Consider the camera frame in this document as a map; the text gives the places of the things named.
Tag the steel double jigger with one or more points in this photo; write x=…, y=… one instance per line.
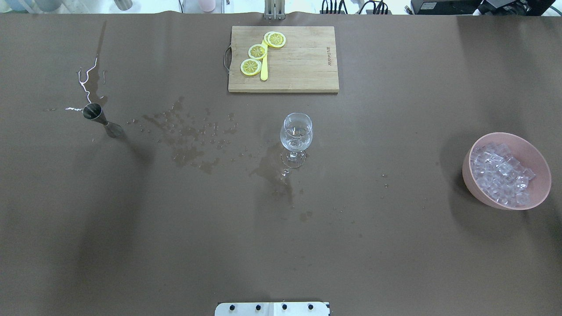
x=95, y=113

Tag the clear wine glass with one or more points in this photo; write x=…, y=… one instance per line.
x=296, y=136

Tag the pile of clear ice cubes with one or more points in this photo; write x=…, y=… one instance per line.
x=501, y=175

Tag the yellow plastic knife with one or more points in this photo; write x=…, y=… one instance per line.
x=264, y=68

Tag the wooden cutting board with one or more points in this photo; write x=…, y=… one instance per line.
x=306, y=64

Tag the middle lemon slice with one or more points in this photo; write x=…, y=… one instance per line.
x=258, y=51

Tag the lemon slice far end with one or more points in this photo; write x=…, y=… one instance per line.
x=275, y=39

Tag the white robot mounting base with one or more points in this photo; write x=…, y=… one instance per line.
x=273, y=309

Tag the pink plastic cup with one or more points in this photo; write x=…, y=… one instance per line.
x=207, y=5

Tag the pink bowl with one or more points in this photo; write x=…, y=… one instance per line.
x=527, y=154

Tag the lemon slice near handle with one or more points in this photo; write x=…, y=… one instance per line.
x=250, y=67

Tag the aluminium frame post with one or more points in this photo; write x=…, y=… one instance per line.
x=274, y=10

